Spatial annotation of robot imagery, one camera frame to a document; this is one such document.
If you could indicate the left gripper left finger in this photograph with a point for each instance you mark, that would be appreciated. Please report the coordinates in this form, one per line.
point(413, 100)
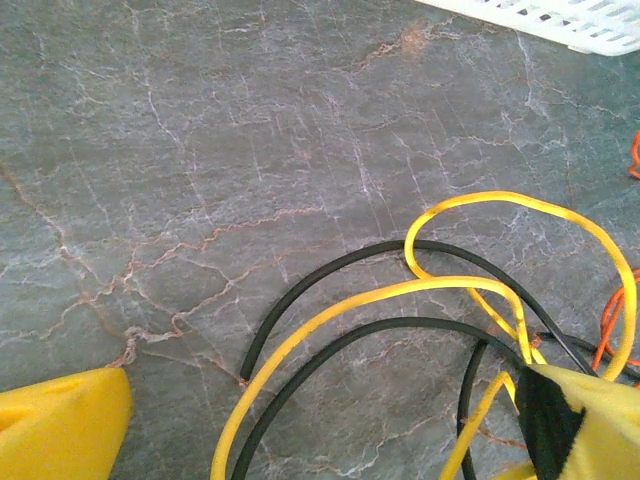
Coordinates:
point(60, 430)

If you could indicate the white perforated plastic basket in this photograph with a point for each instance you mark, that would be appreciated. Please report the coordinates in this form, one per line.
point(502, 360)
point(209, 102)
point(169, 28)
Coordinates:
point(550, 17)

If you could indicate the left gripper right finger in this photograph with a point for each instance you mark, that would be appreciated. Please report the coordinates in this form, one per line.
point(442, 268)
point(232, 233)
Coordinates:
point(600, 430)

